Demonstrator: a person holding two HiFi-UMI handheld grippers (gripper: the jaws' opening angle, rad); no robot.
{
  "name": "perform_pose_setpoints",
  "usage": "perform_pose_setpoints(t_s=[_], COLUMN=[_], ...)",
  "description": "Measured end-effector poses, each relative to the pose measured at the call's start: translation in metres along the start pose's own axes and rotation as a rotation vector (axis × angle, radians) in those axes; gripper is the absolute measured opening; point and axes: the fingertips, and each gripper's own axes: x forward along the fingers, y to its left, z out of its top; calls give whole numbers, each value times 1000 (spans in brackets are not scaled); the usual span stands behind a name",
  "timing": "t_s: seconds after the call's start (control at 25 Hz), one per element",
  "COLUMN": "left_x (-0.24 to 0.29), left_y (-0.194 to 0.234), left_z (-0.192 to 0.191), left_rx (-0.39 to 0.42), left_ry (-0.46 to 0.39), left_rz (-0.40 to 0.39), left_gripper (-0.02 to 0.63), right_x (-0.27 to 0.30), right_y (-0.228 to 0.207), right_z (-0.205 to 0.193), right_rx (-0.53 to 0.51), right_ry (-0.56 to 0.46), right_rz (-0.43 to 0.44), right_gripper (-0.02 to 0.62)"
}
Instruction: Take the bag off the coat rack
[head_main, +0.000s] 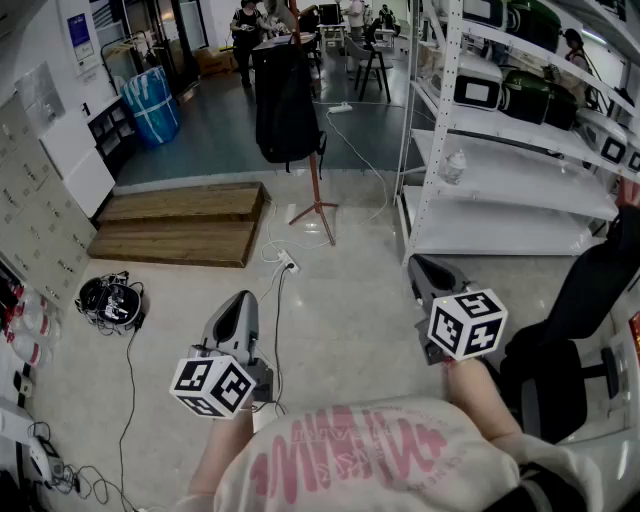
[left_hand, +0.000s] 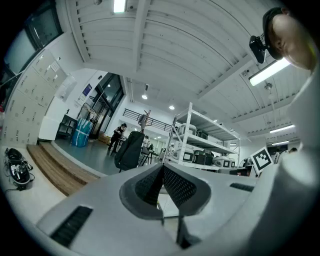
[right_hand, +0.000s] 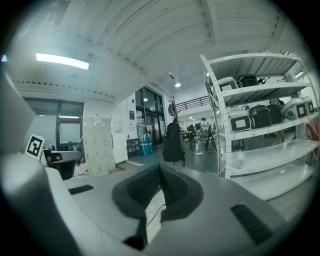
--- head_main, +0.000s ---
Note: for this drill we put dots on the blue wrapped bundle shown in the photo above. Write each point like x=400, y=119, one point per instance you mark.
x=150, y=110

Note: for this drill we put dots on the black open shelf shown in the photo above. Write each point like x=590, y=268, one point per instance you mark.
x=110, y=135

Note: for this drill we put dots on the white power strip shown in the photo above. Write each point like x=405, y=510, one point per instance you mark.
x=341, y=107
x=288, y=261

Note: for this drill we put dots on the black clothes rail with hangers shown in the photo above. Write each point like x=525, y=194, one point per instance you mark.
x=116, y=56

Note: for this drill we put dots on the clear plastic bottle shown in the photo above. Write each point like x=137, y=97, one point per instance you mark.
x=454, y=170

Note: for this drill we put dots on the brown wooden step platform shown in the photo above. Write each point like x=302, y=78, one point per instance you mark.
x=175, y=235

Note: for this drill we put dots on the black office chair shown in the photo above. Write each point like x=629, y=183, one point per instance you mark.
x=590, y=290

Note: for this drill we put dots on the cardboard box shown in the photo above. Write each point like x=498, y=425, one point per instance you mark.
x=215, y=62

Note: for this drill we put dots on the blue wall poster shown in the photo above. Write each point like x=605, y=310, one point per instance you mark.
x=80, y=35

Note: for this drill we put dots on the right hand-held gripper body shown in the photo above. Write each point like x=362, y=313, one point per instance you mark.
x=467, y=325

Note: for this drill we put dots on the person's right forearm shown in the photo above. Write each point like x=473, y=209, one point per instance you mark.
x=475, y=400

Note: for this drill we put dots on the grey chair with black legs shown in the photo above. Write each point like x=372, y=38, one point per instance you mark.
x=367, y=60

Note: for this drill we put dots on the green and black case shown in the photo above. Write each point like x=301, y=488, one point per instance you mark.
x=562, y=107
x=532, y=22
x=525, y=97

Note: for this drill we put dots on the beige drawer cabinet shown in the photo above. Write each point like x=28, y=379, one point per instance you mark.
x=35, y=200

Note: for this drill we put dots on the black backpack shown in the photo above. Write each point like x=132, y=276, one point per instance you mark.
x=285, y=110

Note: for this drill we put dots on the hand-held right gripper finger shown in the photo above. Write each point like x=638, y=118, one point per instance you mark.
x=420, y=285
x=445, y=275

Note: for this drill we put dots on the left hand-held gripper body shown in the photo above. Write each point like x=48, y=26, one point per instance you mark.
x=210, y=385

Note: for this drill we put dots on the black framed glass door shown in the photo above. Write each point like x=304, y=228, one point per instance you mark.
x=170, y=40

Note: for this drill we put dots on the person's left forearm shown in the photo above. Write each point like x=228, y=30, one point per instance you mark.
x=220, y=450

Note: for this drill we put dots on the wooden coat stand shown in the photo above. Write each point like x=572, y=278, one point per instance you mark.
x=315, y=185

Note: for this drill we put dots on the white metal shelving unit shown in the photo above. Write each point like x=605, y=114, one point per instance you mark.
x=500, y=165

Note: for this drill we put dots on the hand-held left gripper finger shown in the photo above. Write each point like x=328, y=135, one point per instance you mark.
x=220, y=325
x=247, y=320

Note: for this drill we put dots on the cream sweatshirt with pink print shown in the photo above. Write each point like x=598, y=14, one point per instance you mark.
x=375, y=450

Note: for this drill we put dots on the white cabinet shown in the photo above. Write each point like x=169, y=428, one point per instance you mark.
x=80, y=175

